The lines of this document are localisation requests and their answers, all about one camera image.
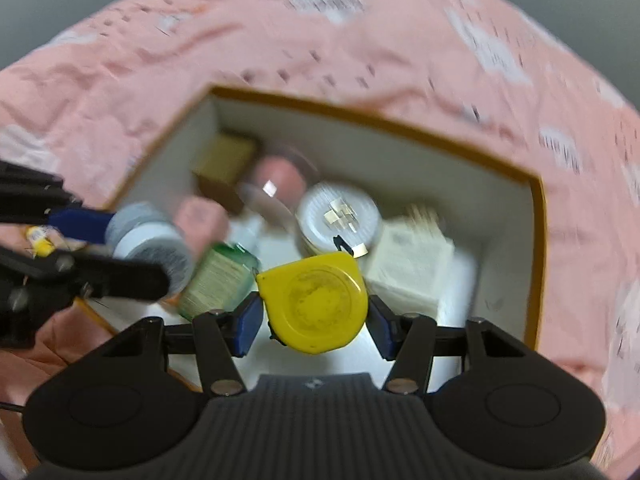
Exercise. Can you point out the grey and white cylindrical jar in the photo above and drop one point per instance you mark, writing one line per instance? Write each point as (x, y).
(150, 245)

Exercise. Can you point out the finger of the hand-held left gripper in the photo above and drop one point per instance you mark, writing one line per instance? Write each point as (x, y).
(80, 225)
(120, 280)

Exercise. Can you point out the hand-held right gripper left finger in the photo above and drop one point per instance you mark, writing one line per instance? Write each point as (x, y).
(248, 325)

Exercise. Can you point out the small yellow bottle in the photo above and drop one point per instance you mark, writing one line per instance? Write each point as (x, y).
(41, 245)

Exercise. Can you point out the green glass bottle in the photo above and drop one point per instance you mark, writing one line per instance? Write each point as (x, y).
(215, 280)

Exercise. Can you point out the yellow tape measure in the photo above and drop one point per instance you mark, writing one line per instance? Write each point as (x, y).
(312, 300)

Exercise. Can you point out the orange-edged cardboard box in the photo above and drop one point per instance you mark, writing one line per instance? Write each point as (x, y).
(450, 180)

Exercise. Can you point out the pink foam block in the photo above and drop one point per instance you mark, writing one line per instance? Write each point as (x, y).
(202, 225)

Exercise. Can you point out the printed pink blanket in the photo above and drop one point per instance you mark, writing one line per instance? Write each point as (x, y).
(350, 30)

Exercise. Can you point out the small brown box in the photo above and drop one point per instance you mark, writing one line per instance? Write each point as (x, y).
(225, 162)

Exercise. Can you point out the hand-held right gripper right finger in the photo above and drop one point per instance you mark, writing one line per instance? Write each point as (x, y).
(381, 327)

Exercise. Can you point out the white box with label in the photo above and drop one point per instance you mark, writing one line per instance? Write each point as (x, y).
(410, 265)

